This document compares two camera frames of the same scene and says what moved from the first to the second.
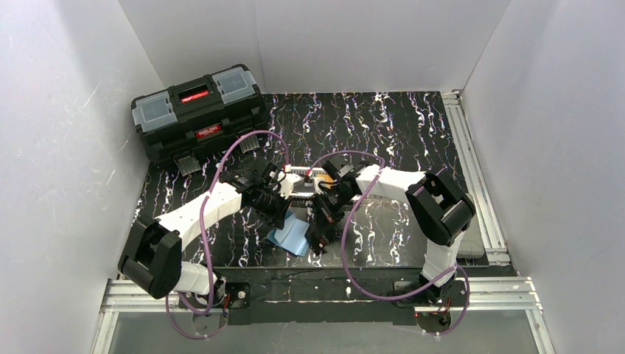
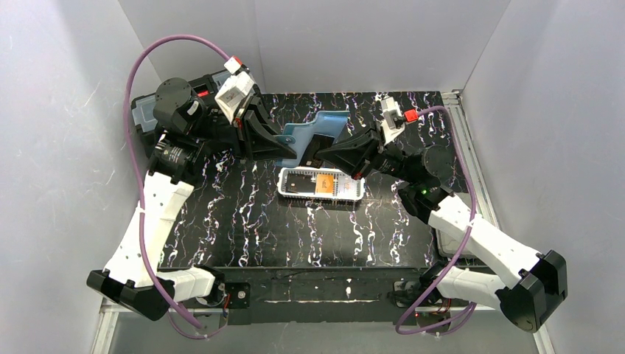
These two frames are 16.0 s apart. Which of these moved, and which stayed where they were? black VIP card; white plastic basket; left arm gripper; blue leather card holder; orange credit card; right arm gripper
Moved: left arm gripper; blue leather card holder; black VIP card; right arm gripper
Stayed: orange credit card; white plastic basket
